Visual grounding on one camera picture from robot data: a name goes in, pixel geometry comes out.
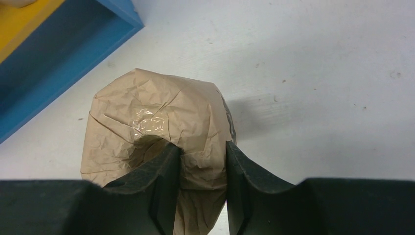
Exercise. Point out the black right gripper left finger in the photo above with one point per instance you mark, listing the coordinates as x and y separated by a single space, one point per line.
141 202

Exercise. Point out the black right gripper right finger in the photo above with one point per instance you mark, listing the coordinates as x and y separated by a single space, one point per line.
261 203

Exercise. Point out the brown cartoon paper roll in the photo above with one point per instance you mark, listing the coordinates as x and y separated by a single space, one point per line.
17 3

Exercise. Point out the blue pink yellow shelf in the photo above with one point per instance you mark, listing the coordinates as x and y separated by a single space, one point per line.
53 44

